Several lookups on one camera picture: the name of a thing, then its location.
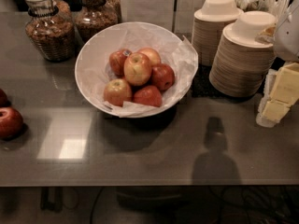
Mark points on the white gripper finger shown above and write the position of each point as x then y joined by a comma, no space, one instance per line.
268,85

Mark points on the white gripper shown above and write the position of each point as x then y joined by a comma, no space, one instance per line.
288,39

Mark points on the right dark red apple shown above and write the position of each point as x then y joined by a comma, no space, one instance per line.
163,76

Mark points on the front right red apple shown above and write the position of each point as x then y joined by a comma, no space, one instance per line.
149,95

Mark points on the back right pale apple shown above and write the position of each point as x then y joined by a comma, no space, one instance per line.
150,55

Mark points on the top centre yellow-red apple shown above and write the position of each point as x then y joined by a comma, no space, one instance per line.
137,69

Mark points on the yellow-red apple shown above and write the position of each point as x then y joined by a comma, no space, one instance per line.
137,69
118,91

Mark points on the white bowl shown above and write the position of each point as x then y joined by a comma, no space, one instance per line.
93,62

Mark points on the white box behind bowl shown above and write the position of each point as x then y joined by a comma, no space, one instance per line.
174,15

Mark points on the front left yellow-red apple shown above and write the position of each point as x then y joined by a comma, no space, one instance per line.
118,91

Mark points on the back left red apple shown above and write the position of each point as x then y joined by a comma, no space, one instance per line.
117,60

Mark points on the red apple on table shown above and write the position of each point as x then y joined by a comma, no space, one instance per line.
11,122

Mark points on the front stack paper bowls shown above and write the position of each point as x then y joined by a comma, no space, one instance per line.
241,62

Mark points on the stack paper bowls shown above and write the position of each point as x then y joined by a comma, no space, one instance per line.
208,23
241,62

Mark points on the black mat under stacks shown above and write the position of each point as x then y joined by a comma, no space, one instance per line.
201,86

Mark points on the back stack paper bowls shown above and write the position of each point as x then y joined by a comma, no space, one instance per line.
208,23

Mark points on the right glass granola jar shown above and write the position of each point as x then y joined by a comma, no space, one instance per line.
95,16

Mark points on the glass granola jar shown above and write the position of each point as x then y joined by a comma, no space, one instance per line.
95,16
51,32

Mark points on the left glass granola jar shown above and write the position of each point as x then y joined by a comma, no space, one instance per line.
51,32

